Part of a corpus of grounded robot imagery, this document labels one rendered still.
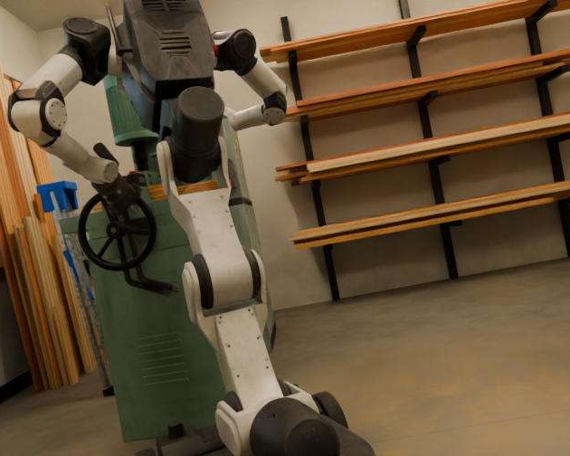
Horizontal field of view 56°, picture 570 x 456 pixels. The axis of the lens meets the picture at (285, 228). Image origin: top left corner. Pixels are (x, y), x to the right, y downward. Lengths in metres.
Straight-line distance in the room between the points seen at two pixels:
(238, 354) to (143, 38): 0.84
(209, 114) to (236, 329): 0.53
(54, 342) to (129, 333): 1.42
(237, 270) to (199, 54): 0.59
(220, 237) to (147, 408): 1.04
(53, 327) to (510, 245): 3.55
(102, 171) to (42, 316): 2.02
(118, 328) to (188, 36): 1.17
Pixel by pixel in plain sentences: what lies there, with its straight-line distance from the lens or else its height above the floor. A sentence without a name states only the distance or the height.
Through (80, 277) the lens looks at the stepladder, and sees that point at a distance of 3.03.
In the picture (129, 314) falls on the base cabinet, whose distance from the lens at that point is 2.18.
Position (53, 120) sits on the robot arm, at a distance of 1.47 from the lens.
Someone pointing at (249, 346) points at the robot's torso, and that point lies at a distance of 1.36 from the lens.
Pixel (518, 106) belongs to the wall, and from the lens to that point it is 5.00.
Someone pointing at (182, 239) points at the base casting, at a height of 0.74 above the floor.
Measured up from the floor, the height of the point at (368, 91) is 1.56.
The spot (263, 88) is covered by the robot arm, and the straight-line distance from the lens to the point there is 1.84.
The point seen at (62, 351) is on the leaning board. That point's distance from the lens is 3.55.
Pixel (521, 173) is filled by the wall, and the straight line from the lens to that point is 4.94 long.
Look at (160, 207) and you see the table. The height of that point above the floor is 0.87.
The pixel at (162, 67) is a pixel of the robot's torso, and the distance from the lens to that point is 1.49.
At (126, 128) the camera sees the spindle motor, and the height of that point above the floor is 1.21.
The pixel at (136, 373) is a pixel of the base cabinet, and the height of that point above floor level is 0.26.
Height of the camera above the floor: 0.73
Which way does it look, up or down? 1 degrees down
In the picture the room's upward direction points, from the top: 11 degrees counter-clockwise
